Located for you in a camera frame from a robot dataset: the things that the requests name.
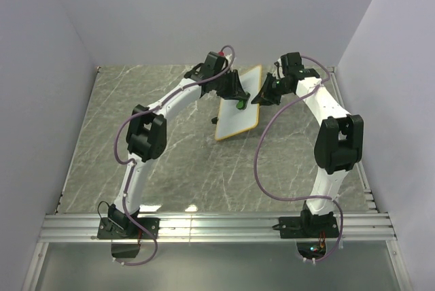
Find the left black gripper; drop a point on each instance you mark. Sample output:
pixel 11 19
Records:
pixel 236 91

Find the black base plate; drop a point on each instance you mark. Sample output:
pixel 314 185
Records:
pixel 306 228
pixel 109 230

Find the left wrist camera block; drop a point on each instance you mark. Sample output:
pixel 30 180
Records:
pixel 214 64

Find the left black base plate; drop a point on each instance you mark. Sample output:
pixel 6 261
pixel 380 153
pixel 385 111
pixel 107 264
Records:
pixel 109 230

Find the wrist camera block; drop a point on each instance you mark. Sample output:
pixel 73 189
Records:
pixel 290 62
pixel 214 64

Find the aluminium mounting rail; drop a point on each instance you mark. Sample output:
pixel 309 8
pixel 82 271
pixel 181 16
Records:
pixel 231 227

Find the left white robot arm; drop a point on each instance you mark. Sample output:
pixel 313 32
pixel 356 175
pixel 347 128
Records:
pixel 146 136

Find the green whiteboard eraser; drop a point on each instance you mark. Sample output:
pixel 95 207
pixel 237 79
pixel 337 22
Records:
pixel 242 104

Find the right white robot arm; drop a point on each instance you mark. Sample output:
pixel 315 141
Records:
pixel 339 141

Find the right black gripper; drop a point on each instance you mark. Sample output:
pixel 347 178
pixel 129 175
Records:
pixel 264 98

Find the orange framed whiteboard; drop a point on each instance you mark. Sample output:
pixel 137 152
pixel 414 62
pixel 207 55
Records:
pixel 231 119

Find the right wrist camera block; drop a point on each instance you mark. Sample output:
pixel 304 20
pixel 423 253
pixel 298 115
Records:
pixel 290 62

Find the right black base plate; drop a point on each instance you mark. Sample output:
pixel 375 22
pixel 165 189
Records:
pixel 306 228

